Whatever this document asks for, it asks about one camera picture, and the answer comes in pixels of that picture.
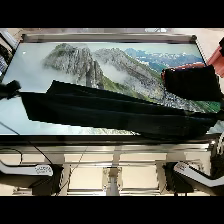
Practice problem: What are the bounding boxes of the blue jeans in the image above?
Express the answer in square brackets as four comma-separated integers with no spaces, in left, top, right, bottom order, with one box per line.
[19,79,224,140]

